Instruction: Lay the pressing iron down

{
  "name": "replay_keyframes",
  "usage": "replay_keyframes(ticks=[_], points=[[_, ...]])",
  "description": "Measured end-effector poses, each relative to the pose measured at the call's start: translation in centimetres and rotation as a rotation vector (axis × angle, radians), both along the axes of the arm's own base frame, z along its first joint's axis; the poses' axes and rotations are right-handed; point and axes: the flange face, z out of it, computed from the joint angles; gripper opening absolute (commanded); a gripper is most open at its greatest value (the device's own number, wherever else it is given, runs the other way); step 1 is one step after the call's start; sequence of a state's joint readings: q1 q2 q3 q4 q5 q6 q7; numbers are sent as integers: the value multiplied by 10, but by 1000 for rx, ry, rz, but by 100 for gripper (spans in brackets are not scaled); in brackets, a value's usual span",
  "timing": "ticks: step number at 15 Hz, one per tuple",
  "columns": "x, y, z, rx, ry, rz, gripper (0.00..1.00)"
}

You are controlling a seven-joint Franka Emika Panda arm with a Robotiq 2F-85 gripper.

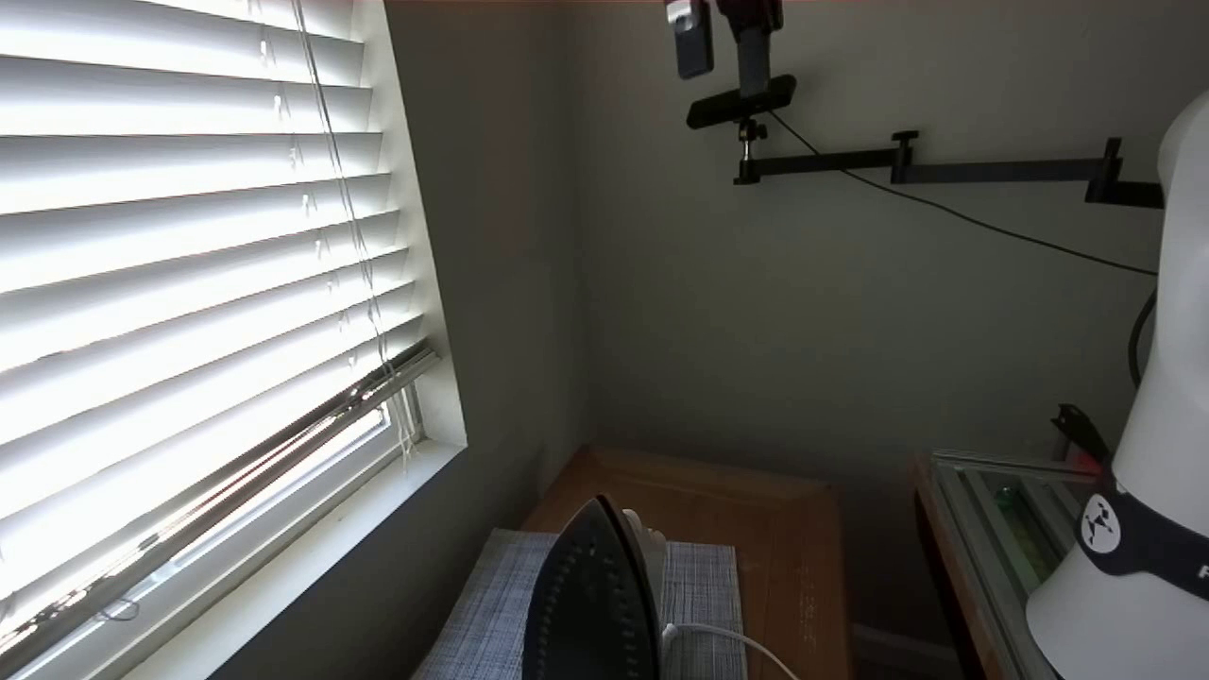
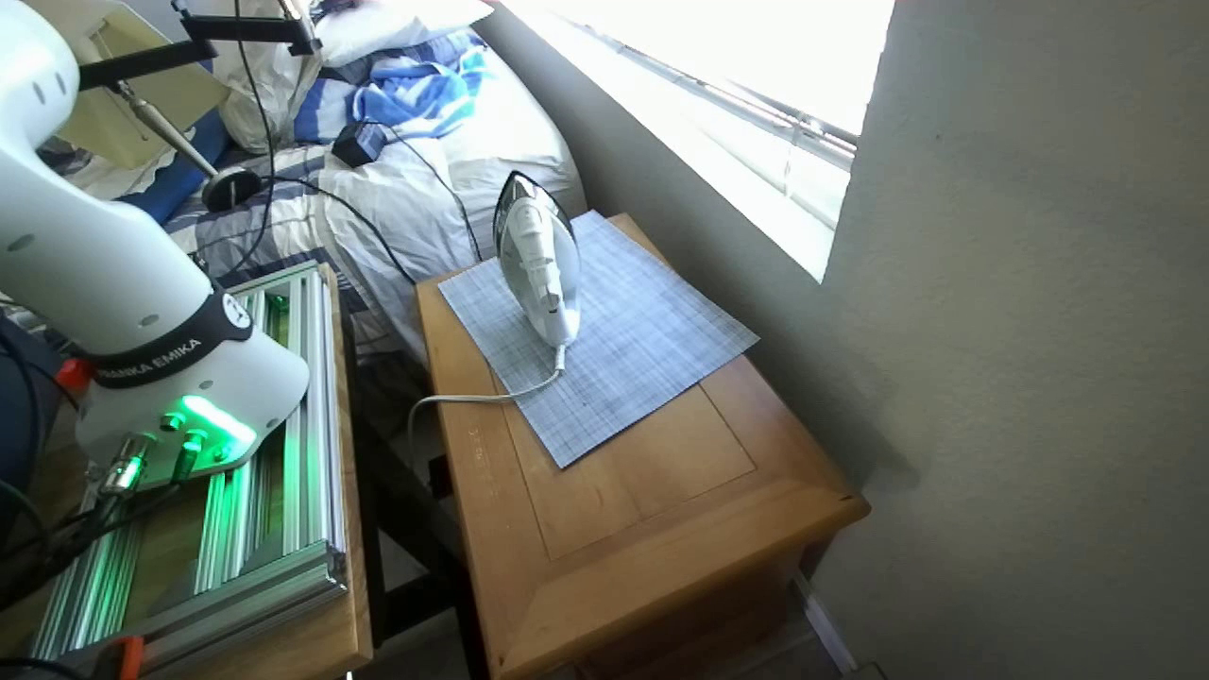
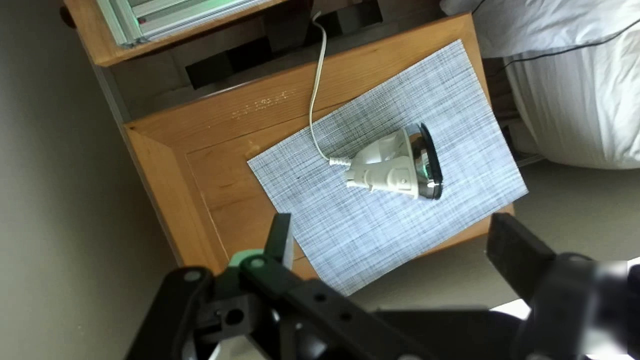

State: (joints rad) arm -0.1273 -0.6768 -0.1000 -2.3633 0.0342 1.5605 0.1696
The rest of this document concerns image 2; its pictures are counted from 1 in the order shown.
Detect white pressing iron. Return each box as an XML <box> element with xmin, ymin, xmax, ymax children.
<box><xmin>487</xmin><ymin>166</ymin><xmax>586</xmax><ymax>359</ymax></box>

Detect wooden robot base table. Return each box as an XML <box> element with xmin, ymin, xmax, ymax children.
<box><xmin>0</xmin><ymin>256</ymin><xmax>376</xmax><ymax>680</ymax></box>

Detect grey checkered cloth mat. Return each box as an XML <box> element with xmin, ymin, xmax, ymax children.
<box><xmin>435</xmin><ymin>206</ymin><xmax>763</xmax><ymax>471</ymax></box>

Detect wooden side table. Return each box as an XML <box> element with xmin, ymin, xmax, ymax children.
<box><xmin>413</xmin><ymin>206</ymin><xmax>873</xmax><ymax>680</ymax></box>

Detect bright window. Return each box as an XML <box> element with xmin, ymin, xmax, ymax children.
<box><xmin>496</xmin><ymin>0</ymin><xmax>897</xmax><ymax>284</ymax></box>

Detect blue white striped cloth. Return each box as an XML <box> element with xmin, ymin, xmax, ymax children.
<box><xmin>294</xmin><ymin>30</ymin><xmax>492</xmax><ymax>162</ymax></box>

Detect black power adapter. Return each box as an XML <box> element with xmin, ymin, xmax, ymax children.
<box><xmin>328</xmin><ymin>122</ymin><xmax>382</xmax><ymax>171</ymax></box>

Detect white pillow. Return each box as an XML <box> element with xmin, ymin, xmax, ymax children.
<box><xmin>308</xmin><ymin>0</ymin><xmax>499</xmax><ymax>68</ymax></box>

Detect black round tripod foot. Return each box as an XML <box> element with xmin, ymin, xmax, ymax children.
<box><xmin>198</xmin><ymin>166</ymin><xmax>266</xmax><ymax>216</ymax></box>

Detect dark blue fabric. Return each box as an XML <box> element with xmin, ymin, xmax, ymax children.
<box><xmin>119</xmin><ymin>118</ymin><xmax>235</xmax><ymax>234</ymax></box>

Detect yellow-green paper sheet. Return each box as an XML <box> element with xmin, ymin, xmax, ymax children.
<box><xmin>54</xmin><ymin>11</ymin><xmax>237</xmax><ymax>176</ymax></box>

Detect red stop button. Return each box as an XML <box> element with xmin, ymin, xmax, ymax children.
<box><xmin>54</xmin><ymin>354</ymin><xmax>95</xmax><ymax>400</ymax></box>

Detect black tripod bar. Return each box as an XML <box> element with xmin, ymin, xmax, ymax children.
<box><xmin>70</xmin><ymin>11</ymin><xmax>318</xmax><ymax>93</ymax></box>

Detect orange clamp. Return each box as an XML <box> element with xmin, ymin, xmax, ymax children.
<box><xmin>107</xmin><ymin>635</ymin><xmax>149</xmax><ymax>680</ymax></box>

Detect white iron power cord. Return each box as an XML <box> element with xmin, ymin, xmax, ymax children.
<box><xmin>402</xmin><ymin>335</ymin><xmax>570</xmax><ymax>437</ymax></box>

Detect long black cable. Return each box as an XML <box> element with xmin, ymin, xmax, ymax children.
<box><xmin>198</xmin><ymin>0</ymin><xmax>421</xmax><ymax>295</ymax></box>

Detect aluminium extrusion mounting frame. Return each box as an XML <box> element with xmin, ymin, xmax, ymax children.
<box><xmin>21</xmin><ymin>256</ymin><xmax>355</xmax><ymax>666</ymax></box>

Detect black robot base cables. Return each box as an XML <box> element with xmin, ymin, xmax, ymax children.
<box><xmin>0</xmin><ymin>297</ymin><xmax>129</xmax><ymax>614</ymax></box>

